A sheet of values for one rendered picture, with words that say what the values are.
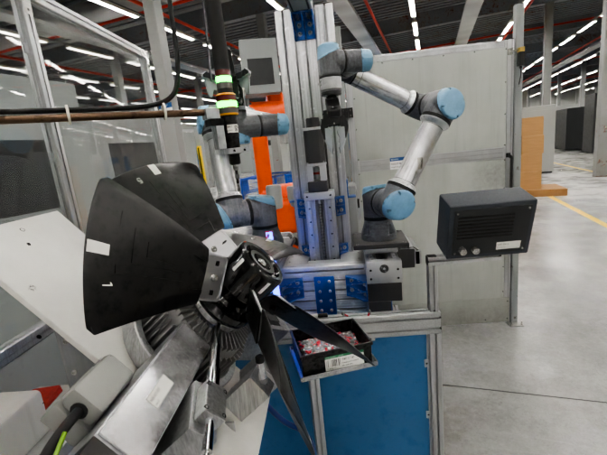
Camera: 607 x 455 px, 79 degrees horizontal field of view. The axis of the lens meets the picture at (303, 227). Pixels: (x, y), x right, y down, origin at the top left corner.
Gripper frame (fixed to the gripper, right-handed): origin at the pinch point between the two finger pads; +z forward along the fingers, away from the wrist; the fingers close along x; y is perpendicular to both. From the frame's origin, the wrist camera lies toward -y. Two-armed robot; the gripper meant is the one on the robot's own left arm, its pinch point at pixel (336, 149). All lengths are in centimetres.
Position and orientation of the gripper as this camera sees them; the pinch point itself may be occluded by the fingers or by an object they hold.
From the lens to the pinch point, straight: 133.8
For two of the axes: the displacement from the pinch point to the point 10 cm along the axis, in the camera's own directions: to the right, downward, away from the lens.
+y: 0.4, -2.1, 9.8
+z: 1.0, 9.7, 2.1
